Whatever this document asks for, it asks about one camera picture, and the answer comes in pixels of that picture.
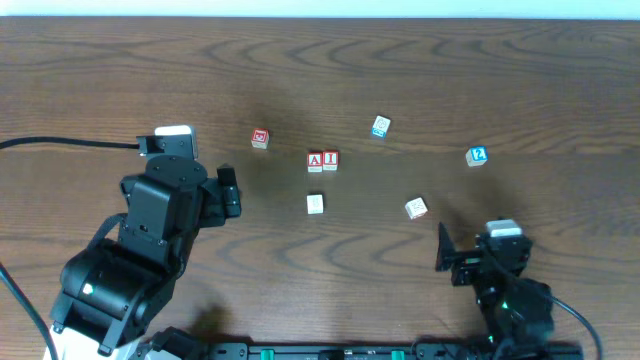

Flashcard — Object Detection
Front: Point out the red letter I block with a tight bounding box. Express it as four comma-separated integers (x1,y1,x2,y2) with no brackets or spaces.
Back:
322,151,339,171

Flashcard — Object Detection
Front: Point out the white block red side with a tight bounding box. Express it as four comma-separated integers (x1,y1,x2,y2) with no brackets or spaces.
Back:
405,197,428,220

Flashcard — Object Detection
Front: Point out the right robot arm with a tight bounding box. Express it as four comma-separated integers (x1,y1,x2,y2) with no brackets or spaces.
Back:
435,219,554,359

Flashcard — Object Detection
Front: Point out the black cable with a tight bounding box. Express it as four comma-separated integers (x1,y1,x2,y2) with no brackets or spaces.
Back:
0,135,141,360
479,247,605,360

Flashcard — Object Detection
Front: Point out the blue number 2 block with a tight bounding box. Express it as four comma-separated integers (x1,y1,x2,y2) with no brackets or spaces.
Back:
465,146,488,167

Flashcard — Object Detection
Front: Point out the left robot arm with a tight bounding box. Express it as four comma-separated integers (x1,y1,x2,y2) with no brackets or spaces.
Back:
50,155,241,357

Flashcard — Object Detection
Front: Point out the red letter A block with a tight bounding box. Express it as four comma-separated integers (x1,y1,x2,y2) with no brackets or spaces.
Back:
307,152,323,173

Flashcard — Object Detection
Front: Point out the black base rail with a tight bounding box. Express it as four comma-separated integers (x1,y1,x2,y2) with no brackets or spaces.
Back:
128,327,584,360

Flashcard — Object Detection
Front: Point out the red picture block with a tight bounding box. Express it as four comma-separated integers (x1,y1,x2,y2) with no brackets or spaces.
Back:
251,128,270,149

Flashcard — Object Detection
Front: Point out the right black cable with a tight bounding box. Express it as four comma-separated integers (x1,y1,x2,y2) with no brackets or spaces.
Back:
479,247,605,360

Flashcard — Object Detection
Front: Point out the plain white centre block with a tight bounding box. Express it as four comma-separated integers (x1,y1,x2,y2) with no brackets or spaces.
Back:
306,194,324,215

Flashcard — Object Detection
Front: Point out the blue and white block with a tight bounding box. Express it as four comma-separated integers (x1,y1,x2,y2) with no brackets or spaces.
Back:
371,115,391,138

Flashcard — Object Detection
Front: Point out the left black cable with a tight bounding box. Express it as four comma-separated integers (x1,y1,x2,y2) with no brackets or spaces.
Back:
0,135,141,360

